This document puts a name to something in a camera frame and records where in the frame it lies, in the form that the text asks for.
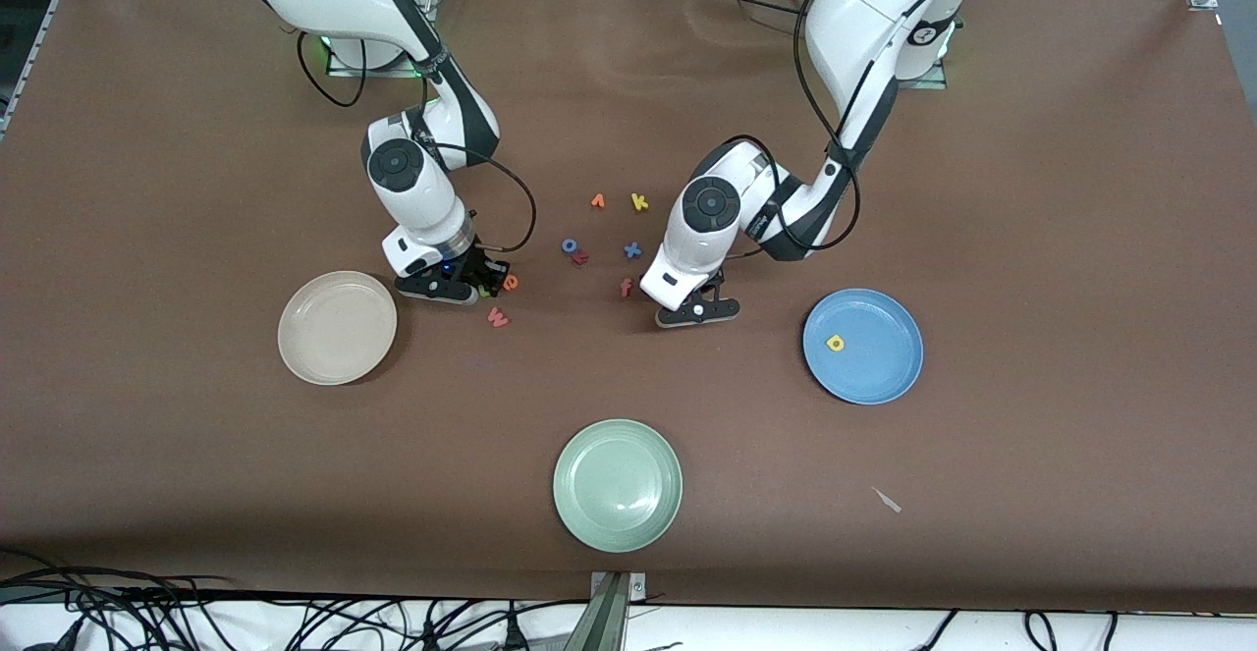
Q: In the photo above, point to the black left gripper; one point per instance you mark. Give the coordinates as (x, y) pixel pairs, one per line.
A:
(715, 279)

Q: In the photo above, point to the red letter w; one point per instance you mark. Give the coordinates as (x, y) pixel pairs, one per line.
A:
(498, 317)

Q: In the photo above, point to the brown table cover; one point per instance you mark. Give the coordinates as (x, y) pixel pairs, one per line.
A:
(196, 484)

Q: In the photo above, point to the blue plate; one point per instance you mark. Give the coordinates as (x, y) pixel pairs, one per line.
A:
(864, 376)

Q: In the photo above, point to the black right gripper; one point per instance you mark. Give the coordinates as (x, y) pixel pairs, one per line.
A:
(482, 268)

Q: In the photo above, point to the small grey tape scrap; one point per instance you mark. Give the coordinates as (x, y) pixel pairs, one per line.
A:
(889, 502)

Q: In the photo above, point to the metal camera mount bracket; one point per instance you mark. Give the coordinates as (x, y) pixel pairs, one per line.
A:
(611, 622)

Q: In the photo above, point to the green plate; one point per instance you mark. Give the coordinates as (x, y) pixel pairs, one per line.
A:
(617, 484)

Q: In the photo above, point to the beige plate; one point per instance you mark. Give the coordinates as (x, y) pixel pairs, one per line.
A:
(337, 328)

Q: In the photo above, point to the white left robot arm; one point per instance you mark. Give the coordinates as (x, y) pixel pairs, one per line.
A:
(702, 229)

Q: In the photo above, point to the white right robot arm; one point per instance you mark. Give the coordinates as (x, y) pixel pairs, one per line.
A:
(417, 189)

